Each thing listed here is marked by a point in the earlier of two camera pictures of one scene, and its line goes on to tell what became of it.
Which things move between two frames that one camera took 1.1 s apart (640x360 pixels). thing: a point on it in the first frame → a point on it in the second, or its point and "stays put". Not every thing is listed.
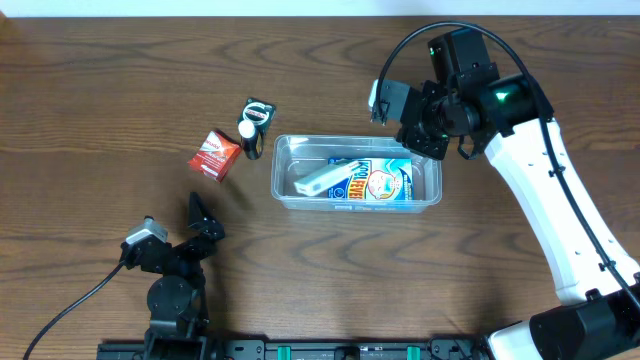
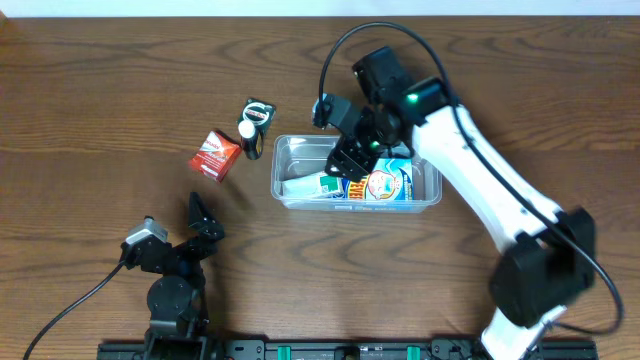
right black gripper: (422, 141) → (353, 147)
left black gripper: (208, 230) stays put
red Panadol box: (216, 156) stays put
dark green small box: (261, 114) stays put
